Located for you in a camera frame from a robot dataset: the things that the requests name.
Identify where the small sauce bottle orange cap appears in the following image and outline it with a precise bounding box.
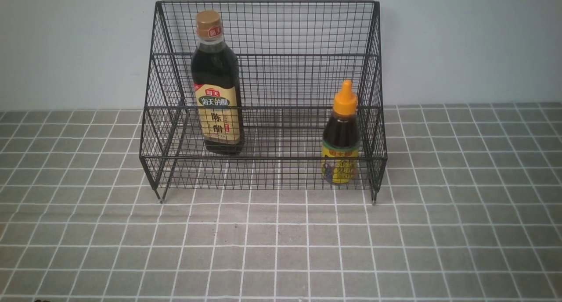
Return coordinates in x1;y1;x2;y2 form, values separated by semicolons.
321;80;360;185

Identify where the black wire mesh rack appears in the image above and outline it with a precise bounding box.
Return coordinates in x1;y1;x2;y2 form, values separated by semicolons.
139;0;388;202

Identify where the grey checkered tablecloth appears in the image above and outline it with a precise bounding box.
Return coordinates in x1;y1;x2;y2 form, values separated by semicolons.
1;103;561;302

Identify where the dark vinegar bottle gold cap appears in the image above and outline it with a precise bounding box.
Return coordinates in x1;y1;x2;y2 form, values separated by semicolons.
191;10;245;156

